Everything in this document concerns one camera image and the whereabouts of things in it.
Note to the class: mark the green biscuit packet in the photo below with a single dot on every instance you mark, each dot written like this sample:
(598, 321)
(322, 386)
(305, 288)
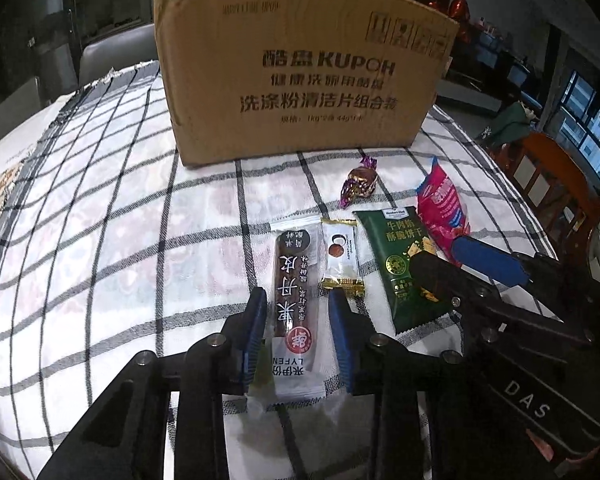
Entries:
(395, 260)

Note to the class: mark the window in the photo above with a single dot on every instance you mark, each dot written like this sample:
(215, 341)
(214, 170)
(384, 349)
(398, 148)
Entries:
(590, 130)

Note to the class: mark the brown and white bar packet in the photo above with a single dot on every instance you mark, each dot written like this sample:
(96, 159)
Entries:
(292, 285)

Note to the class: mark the small white gold-edged packet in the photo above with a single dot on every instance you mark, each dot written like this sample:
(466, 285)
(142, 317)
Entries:
(339, 250)

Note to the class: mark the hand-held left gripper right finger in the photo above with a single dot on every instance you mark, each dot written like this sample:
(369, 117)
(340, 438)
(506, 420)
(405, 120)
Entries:
(340, 340)

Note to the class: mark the wooden chair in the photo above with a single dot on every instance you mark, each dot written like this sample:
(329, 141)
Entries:
(555, 170)

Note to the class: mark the dark green cloth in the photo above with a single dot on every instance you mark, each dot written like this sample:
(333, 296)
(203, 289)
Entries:
(510, 122)

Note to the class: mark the grey dining chair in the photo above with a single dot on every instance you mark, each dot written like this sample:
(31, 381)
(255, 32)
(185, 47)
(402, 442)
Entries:
(15, 110)
(120, 55)

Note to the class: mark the pink snack packet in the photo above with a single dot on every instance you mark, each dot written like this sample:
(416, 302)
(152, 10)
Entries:
(442, 205)

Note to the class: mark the red foil balloons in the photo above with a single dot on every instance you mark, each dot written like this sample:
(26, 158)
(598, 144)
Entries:
(459, 17)

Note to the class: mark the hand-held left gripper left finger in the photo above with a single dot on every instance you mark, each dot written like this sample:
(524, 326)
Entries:
(252, 330)

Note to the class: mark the floral table mat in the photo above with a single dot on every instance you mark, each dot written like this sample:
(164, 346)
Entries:
(0, 195)

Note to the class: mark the black media cabinet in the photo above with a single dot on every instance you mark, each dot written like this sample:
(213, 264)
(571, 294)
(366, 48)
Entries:
(500, 60)

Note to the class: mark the brown cardboard box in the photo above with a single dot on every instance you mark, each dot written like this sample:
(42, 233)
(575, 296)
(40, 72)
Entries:
(305, 60)

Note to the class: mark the grey plaid tablecloth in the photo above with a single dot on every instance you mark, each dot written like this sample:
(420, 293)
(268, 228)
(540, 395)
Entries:
(130, 260)

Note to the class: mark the purple wrapped candy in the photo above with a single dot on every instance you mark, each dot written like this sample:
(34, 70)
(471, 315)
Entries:
(360, 180)

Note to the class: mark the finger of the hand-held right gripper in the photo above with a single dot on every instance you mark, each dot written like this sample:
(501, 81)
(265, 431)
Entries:
(485, 260)
(440, 275)

